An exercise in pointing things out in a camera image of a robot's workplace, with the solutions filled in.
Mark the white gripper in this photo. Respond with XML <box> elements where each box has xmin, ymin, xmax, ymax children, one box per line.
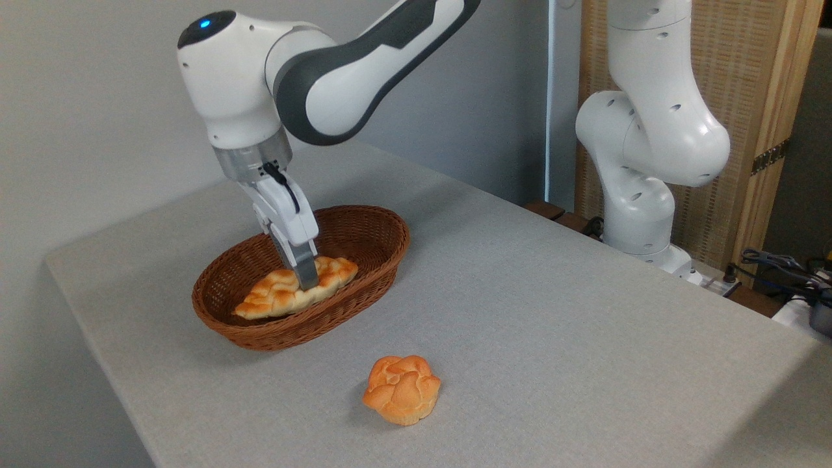
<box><xmin>237</xmin><ymin>173</ymin><xmax>321</xmax><ymax>292</ymax></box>

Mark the long braided bread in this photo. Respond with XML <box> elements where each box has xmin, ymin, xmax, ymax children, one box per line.
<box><xmin>232</xmin><ymin>255</ymin><xmax>359</xmax><ymax>320</ymax></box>

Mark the round bread roll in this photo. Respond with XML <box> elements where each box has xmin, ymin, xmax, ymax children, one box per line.
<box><xmin>361</xmin><ymin>355</ymin><xmax>443</xmax><ymax>427</ymax></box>

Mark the brown wicker basket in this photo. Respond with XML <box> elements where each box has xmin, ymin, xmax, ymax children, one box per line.
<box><xmin>192</xmin><ymin>205</ymin><xmax>411</xmax><ymax>352</ymax></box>

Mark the woven wooden folding screen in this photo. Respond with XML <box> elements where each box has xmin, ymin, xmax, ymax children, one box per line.
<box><xmin>575</xmin><ymin>0</ymin><xmax>826</xmax><ymax>288</ymax></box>

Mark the grey device box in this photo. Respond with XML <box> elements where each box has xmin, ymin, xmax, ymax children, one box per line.
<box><xmin>809</xmin><ymin>289</ymin><xmax>832</xmax><ymax>338</ymax></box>

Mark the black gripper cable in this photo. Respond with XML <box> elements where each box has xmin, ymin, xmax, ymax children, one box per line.
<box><xmin>261</xmin><ymin>162</ymin><xmax>302</xmax><ymax>215</ymax></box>

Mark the black cable bundle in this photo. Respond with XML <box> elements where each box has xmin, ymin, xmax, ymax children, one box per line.
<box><xmin>740</xmin><ymin>246</ymin><xmax>832</xmax><ymax>294</ymax></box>

